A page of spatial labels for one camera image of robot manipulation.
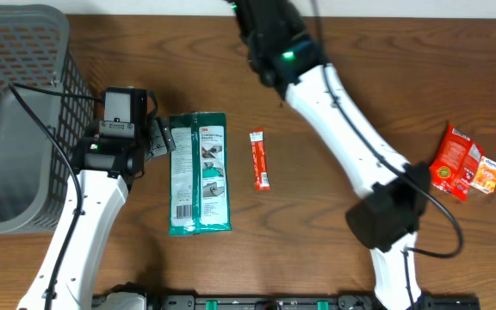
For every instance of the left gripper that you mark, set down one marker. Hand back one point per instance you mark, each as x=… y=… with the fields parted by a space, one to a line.
x=161 y=139

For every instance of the green white packet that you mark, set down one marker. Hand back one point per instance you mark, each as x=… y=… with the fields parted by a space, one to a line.
x=199 y=199

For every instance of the slim red stick packet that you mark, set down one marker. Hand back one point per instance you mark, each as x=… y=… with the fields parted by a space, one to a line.
x=259 y=160

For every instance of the large red snack bag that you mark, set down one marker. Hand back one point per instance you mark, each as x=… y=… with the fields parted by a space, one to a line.
x=456 y=163

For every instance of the small orange snack packet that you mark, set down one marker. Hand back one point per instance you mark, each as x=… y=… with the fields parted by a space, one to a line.
x=485 y=176

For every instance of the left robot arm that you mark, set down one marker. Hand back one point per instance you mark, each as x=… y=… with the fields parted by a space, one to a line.
x=104 y=164

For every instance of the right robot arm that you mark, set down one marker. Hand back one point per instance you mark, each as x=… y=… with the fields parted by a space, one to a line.
x=391 y=190

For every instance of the grey plastic mesh basket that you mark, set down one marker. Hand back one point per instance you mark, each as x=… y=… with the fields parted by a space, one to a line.
x=45 y=105

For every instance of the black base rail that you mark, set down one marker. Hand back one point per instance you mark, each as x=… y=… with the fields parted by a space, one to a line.
x=134 y=301

